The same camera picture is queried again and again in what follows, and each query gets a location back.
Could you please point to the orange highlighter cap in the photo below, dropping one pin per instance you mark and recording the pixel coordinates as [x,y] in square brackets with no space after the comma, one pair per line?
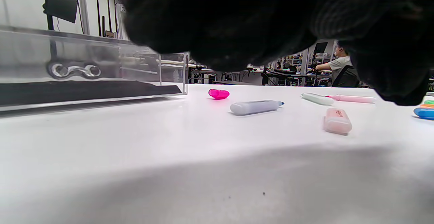
[428,106]

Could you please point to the pink highlighter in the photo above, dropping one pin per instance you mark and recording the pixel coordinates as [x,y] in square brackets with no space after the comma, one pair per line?
[356,99]

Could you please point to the blue highlighter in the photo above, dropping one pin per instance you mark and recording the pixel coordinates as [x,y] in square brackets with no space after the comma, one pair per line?
[252,107]

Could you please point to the black wall monitor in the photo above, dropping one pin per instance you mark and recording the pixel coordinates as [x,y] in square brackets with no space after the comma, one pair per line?
[62,0]

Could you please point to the small black monitor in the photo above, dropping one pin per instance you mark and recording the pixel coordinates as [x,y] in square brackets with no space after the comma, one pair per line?
[320,47]

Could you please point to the green highlighter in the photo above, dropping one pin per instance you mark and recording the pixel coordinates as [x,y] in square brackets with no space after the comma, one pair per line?
[317,98]

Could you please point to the orange highlighter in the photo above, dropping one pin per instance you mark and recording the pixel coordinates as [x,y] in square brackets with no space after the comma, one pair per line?
[337,122]

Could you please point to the blue highlighter cap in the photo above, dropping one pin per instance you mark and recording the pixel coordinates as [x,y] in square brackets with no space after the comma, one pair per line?
[425,113]

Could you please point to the green highlighter cap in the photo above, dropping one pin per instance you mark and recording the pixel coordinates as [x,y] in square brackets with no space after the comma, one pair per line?
[429,101]

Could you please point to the person's left hand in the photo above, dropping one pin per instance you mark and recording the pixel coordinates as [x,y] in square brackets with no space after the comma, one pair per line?
[254,17]

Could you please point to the magenta highlighter cap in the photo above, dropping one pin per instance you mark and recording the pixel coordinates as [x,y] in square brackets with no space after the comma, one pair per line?
[218,94]

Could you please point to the clear acrylic drawer box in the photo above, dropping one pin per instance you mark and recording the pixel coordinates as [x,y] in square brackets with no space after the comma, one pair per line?
[84,91]

